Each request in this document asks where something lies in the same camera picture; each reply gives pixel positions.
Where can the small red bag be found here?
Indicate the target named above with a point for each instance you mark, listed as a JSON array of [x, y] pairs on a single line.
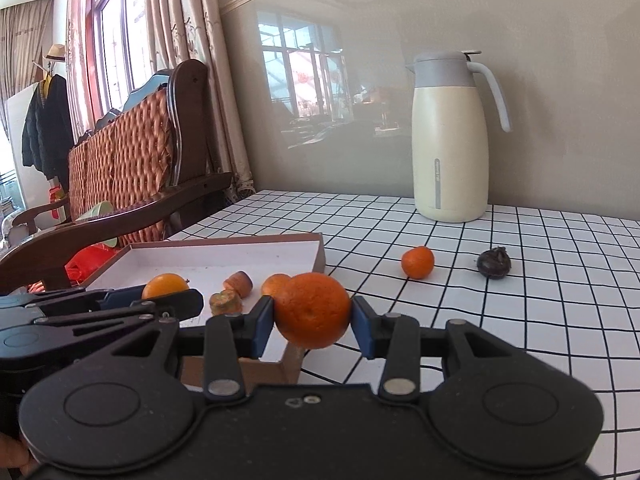
[[57, 200]]

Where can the brown flaky pastry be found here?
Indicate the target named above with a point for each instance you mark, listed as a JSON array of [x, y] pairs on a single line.
[[240, 284]]

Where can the shallow cardboard box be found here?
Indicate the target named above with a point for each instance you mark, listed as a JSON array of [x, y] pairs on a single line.
[[225, 260]]

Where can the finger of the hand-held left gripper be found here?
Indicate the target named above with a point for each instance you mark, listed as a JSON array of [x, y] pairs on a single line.
[[175, 305], [120, 297]]

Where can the white grid tablecloth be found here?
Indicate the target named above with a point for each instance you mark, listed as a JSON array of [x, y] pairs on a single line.
[[500, 320]]

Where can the green bowl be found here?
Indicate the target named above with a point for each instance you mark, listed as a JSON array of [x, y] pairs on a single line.
[[95, 211]]

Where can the large orange mandarin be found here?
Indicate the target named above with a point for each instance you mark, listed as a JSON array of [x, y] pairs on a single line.
[[312, 310]]

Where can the yellow hanging garment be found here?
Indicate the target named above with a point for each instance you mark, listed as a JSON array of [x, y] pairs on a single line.
[[46, 86]]

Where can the beige curtain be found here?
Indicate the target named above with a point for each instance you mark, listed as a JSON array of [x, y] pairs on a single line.
[[200, 35]]

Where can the brown sheer curtain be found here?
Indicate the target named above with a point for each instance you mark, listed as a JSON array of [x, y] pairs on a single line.
[[25, 45]]

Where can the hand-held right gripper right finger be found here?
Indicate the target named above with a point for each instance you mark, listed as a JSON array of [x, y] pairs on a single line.
[[361, 330]]

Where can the white board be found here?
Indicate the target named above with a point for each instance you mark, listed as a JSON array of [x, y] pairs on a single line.
[[15, 135]]

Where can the dark hanging jacket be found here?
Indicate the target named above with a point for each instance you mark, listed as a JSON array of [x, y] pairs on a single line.
[[47, 130]]

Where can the cream thermos jug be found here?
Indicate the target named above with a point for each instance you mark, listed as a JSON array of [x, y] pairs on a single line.
[[450, 160]]

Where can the dark purple mangosteen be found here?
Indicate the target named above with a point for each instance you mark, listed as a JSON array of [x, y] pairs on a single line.
[[494, 262]]

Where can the smooth yellow-orange citrus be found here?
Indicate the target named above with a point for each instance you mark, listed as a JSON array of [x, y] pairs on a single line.
[[165, 285]]

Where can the red plastic bag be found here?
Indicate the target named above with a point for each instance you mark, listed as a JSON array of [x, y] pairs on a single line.
[[90, 260]]

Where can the wooden wicker bench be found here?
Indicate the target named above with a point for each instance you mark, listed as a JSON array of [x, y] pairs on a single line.
[[130, 160]]

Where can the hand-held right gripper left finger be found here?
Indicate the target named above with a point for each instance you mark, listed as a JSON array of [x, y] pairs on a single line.
[[262, 327]]

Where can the person's left hand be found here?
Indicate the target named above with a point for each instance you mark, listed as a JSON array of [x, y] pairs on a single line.
[[12, 460]]

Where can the pink patterned curtain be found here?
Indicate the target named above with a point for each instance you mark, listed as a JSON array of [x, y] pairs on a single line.
[[80, 35]]

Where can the red framed window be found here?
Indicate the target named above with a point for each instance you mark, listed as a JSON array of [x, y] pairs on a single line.
[[120, 35]]

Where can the straw hat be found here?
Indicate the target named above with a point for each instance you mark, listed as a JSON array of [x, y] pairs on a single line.
[[55, 53]]

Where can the yellow round cake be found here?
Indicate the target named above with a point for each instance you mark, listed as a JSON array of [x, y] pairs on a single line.
[[226, 304]]

